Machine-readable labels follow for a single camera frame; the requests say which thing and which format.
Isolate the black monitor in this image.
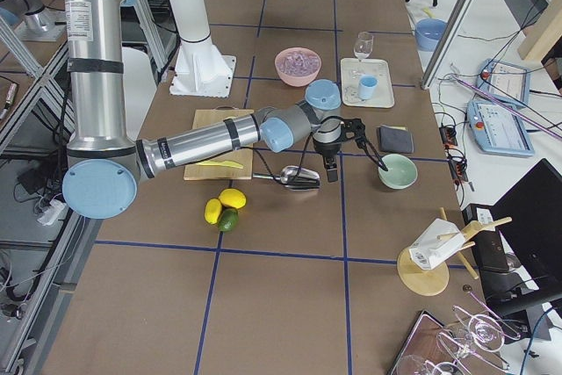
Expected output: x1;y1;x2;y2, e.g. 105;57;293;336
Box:
475;158;561;316

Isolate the blue teach pendant near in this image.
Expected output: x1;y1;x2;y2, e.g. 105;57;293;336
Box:
466;100;535;157

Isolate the wooden mug tree stand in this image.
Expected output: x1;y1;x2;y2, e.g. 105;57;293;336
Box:
397;208;512;296

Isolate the light blue cup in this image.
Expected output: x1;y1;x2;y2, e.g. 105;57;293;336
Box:
357;75;378;100

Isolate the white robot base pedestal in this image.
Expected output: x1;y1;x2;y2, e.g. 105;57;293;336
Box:
169;0;236;97

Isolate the cream bear serving tray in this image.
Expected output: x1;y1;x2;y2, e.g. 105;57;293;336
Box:
340;58;394;108

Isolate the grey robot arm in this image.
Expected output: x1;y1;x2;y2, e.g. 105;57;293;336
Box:
1;0;66;42
62;0;367;220

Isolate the green bowl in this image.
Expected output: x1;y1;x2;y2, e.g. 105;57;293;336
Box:
378;154;418;190

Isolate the blue teach pendant far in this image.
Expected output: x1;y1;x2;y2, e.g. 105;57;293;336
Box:
477;59;530;109

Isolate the green lime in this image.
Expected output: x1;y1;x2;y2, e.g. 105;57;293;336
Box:
217;208;239;232

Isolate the bamboo cutting board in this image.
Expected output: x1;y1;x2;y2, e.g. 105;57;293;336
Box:
184;109;253;181

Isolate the hanging wine glass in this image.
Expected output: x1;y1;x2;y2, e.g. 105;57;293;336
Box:
452;285;521;352

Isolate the clear ice cubes pile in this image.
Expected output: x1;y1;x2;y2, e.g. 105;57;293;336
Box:
278;50;321;76

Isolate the clear wine glass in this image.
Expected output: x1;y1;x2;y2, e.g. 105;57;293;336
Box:
354;32;374;61

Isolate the whole yellow lemon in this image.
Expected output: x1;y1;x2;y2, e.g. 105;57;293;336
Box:
219;188;247;209

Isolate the grey folded cloth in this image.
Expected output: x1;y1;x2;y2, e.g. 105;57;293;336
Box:
377;126;414;154

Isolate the yellow plastic knife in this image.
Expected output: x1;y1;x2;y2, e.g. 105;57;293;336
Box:
196;160;244;169

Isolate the pink bowl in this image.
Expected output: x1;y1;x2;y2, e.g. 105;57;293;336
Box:
274;47;321;87

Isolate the blue teach pendant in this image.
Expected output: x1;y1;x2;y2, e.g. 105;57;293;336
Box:
477;59;530;109
466;100;535;157

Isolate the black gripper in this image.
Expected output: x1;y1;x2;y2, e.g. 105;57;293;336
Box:
313;117;366;169

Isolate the blue bowl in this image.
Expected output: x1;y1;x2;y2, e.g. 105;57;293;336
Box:
414;18;447;52

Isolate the stainless steel ice scoop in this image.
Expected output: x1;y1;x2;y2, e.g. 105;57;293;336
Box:
252;165;321;191

